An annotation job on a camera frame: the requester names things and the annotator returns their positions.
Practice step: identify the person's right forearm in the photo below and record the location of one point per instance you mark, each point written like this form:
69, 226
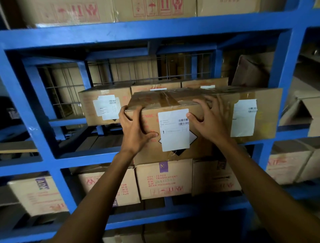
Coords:
270, 200

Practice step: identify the person's left forearm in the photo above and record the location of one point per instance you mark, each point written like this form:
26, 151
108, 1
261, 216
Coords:
92, 205

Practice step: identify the wide wooden plank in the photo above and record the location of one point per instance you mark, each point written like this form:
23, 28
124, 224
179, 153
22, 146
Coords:
17, 147

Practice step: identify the row of top-shelf cartons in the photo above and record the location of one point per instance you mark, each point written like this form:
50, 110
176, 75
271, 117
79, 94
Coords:
162, 180

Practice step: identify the person's right hand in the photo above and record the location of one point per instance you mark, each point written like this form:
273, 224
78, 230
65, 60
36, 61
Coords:
215, 122

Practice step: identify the blue metal shelving rack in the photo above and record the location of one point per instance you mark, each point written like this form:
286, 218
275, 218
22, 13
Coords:
150, 30

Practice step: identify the red lettered cardboard box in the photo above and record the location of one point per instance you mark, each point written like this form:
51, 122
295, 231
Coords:
172, 130
87, 110
200, 82
150, 86
267, 112

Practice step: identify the person's left hand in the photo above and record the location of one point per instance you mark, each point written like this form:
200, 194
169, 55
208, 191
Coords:
135, 135

